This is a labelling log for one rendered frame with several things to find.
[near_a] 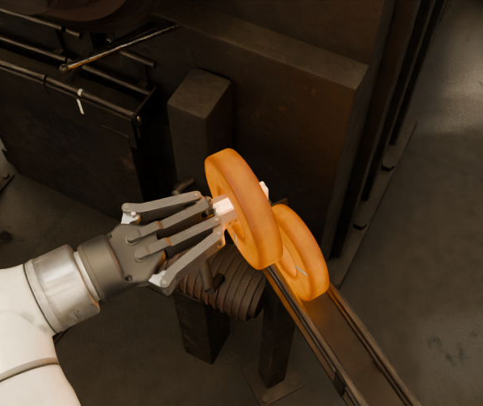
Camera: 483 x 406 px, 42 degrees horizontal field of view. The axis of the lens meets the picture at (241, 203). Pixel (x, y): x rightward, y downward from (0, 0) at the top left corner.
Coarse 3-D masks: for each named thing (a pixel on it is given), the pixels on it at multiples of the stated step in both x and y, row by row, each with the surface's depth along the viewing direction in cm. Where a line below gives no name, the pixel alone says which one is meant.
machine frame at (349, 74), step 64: (192, 0) 104; (256, 0) 98; (320, 0) 92; (384, 0) 87; (128, 64) 118; (192, 64) 109; (256, 64) 101; (320, 64) 97; (384, 64) 107; (0, 128) 171; (64, 128) 152; (256, 128) 114; (320, 128) 106; (384, 128) 150; (64, 192) 185; (320, 192) 121; (384, 192) 181
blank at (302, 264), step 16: (272, 208) 97; (288, 208) 95; (288, 224) 93; (304, 224) 93; (288, 240) 93; (304, 240) 91; (288, 256) 102; (304, 256) 91; (320, 256) 92; (288, 272) 100; (304, 272) 93; (320, 272) 92; (304, 288) 96; (320, 288) 94
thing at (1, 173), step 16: (112, 144) 123; (128, 144) 120; (144, 144) 126; (112, 160) 129; (128, 160) 125; (144, 160) 129; (0, 176) 190; (128, 176) 131; (144, 176) 132; (0, 192) 188; (128, 192) 137; (144, 192) 135; (144, 224) 147
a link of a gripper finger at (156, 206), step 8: (192, 192) 78; (160, 200) 77; (168, 200) 77; (176, 200) 77; (184, 200) 77; (192, 200) 77; (128, 208) 77; (136, 208) 77; (144, 208) 77; (152, 208) 77; (160, 208) 77; (168, 208) 77; (176, 208) 78; (184, 208) 79; (144, 216) 78; (152, 216) 78; (160, 216) 79
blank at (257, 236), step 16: (208, 160) 77; (224, 160) 75; (240, 160) 74; (208, 176) 82; (224, 176) 73; (240, 176) 73; (224, 192) 77; (240, 192) 72; (256, 192) 72; (240, 208) 72; (256, 208) 72; (240, 224) 82; (256, 224) 72; (272, 224) 73; (240, 240) 81; (256, 240) 73; (272, 240) 73; (256, 256) 76; (272, 256) 75
